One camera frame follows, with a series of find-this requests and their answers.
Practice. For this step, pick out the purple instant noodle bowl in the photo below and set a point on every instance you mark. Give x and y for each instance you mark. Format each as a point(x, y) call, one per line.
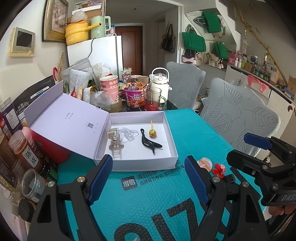
point(134, 94)

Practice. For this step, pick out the red box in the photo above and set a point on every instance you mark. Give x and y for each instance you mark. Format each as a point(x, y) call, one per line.
point(56, 153)

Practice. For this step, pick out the yellow green lollipop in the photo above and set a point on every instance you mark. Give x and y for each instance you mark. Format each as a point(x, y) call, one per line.
point(152, 131)

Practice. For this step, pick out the clear plastic hair clip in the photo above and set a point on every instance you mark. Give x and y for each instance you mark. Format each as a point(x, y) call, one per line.
point(127, 135)

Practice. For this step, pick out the red flower hair clip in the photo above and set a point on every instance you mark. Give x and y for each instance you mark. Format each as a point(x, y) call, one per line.
point(219, 170)

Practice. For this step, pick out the light green electric kettle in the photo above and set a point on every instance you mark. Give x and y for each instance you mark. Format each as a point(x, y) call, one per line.
point(101, 24)

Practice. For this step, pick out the pink paper cup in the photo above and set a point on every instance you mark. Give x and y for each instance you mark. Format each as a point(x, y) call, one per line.
point(110, 85)

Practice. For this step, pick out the yellow cooking pot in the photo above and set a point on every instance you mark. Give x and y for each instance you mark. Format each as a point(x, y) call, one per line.
point(78, 31)

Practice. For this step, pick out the black hanging handbag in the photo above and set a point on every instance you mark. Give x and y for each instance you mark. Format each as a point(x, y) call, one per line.
point(168, 42)

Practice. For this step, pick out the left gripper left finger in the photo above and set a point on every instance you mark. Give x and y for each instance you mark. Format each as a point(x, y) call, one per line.
point(50, 220)

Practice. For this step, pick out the brown wooden door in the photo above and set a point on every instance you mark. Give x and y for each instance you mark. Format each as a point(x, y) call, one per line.
point(131, 37)

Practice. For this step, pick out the glass mug red liquid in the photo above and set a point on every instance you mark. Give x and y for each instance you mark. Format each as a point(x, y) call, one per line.
point(153, 99)

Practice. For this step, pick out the wall intercom panel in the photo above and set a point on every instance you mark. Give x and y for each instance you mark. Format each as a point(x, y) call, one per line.
point(22, 43)

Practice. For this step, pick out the dried peel spice jar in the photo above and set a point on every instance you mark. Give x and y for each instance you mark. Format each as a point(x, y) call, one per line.
point(20, 146)

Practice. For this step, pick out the right hand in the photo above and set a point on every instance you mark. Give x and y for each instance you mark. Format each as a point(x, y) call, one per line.
point(280, 210)

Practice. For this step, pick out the near grey leaf chair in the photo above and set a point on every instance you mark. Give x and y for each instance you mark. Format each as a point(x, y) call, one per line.
point(232, 111)

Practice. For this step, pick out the teal bubble mailer mat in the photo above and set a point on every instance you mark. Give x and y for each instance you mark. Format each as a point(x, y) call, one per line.
point(158, 204)

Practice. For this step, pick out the grey leaf chair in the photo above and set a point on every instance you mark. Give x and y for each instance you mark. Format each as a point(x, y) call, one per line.
point(232, 111)
point(186, 81)

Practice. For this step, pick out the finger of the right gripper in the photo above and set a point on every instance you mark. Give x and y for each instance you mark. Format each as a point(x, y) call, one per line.
point(248, 164)
point(257, 141)

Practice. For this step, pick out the large green tote bag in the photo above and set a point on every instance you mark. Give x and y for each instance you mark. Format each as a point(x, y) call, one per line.
point(192, 41)

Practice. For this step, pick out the far grey leaf chair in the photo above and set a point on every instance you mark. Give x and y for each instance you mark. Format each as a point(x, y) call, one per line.
point(186, 81)

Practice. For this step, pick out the lavender open gift box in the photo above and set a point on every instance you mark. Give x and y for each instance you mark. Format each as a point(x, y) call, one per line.
point(82, 128)

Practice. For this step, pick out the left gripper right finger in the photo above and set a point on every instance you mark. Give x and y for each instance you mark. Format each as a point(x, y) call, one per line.
point(246, 221)

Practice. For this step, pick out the small green tote bag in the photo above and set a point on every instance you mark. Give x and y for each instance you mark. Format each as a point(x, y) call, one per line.
point(220, 50)

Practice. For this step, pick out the pink round blush compact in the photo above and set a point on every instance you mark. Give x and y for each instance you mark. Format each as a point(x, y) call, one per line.
point(205, 163)

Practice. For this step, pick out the black hair clip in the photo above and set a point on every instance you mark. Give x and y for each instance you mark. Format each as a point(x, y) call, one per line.
point(148, 143)

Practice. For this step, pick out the cream white kettle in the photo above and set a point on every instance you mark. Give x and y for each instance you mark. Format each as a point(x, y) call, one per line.
point(159, 78)

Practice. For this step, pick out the white mini fridge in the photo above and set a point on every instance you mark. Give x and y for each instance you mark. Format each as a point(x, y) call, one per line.
point(107, 50)

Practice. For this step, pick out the clear jar silver lid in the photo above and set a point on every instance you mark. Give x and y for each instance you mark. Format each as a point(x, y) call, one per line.
point(32, 185)

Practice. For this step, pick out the gold framed picture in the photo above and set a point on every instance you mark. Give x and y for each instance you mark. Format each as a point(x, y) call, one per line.
point(54, 19)

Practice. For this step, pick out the grey hair claw clip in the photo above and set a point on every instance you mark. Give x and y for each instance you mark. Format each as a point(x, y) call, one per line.
point(116, 146)

